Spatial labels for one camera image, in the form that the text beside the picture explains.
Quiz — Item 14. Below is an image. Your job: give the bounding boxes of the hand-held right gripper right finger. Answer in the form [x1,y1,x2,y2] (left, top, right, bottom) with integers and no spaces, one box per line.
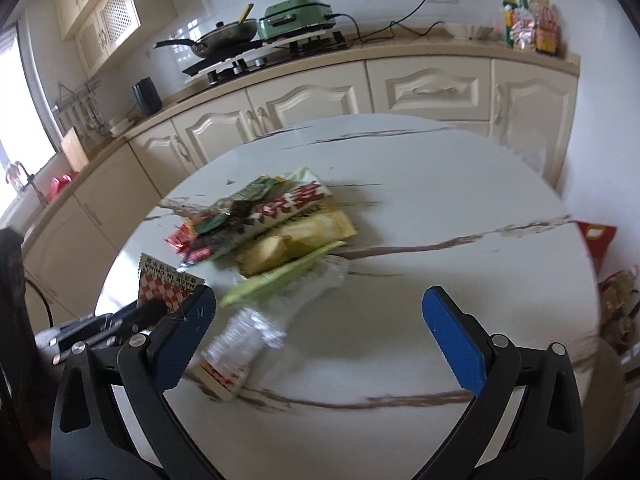
[415,286,586,480]

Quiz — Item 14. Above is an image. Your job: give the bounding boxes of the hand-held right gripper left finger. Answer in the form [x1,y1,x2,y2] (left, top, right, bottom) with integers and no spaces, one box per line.
[50,285,221,480]

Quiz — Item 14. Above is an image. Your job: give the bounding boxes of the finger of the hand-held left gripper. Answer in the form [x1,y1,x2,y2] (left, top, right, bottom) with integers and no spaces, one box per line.
[120,299,170,333]

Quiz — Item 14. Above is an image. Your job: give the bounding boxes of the red checkered packet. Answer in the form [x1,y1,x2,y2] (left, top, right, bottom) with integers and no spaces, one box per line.
[136,254,207,318]

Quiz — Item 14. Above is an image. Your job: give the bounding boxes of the clear packet with checkered label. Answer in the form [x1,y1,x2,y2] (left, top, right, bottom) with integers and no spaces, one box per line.
[192,307,291,402]

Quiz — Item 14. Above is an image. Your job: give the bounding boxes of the red snack wrapper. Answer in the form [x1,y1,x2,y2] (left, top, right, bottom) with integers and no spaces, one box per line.
[165,210,226,257]

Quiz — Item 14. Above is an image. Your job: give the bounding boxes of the dark seaweed packet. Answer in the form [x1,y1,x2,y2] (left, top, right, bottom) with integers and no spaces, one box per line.
[180,200,266,266]

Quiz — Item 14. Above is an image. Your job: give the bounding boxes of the light green wrapper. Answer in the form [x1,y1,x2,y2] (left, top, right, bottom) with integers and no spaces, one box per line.
[220,240,347,308]

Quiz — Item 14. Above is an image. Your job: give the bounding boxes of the clear plastic wrapper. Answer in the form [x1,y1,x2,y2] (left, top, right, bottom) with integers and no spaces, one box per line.
[270,255,351,321]

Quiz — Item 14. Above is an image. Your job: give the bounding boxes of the yellow chip bag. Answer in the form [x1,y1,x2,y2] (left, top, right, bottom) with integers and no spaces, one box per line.
[235,197,357,277]

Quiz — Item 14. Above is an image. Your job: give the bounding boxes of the green printed snack packet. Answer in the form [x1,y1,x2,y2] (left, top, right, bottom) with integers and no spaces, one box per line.
[220,175,287,211]

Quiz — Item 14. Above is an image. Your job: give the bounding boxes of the white and red snack packet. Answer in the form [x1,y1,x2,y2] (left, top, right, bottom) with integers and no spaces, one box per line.
[240,179,333,241]

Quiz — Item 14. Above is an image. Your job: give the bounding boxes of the round marble table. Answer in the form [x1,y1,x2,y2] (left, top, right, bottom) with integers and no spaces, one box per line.
[95,114,601,480]

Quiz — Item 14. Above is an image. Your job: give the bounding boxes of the red dish drainer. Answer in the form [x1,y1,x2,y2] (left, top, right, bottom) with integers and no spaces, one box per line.
[50,171,80,200]

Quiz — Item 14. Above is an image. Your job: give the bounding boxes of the steel faucet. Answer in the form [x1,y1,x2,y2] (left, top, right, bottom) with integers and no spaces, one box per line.
[5,160,48,206]

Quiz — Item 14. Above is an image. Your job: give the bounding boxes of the brown snack packets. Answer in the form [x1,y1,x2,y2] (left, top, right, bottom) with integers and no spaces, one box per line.
[597,267,640,356]

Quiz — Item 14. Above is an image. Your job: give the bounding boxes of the wooden cutting board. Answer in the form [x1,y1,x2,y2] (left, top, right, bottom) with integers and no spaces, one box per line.
[60,127,90,173]

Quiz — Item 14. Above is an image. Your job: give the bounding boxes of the red bag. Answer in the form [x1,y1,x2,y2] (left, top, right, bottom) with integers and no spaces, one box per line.
[575,220,617,273]

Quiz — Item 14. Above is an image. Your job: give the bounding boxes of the stack of white bowls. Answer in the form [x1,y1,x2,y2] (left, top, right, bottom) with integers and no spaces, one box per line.
[107,112,138,136]

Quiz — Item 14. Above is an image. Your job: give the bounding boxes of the sliding window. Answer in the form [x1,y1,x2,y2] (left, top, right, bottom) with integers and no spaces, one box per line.
[0,25,58,221]

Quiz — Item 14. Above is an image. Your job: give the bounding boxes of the hanging utensil rack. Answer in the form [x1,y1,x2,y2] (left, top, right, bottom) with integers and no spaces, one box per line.
[52,80,108,136]

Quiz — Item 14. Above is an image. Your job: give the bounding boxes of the black kettle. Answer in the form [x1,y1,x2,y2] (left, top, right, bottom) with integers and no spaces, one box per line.
[131,77,162,115]

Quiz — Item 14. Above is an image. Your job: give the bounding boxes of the black gas stove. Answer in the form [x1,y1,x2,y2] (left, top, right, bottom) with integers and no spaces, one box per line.
[182,30,351,86]

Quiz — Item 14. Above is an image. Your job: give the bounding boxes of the wok with lid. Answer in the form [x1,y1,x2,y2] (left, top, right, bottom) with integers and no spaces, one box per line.
[154,5,258,58]

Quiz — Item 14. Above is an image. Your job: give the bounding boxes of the small lattice door cabinet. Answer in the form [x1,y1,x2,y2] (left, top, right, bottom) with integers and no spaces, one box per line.
[75,0,141,68]

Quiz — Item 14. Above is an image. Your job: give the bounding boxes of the green electric cooker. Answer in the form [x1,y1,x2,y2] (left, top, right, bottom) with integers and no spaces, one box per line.
[257,0,337,43]

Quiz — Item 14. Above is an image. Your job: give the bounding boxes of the cluster of condiment bottles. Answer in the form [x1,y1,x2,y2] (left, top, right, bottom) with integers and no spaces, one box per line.
[501,0,560,56]

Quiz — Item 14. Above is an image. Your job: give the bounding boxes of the black power cord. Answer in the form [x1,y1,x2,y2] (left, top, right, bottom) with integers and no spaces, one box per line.
[330,0,446,45]

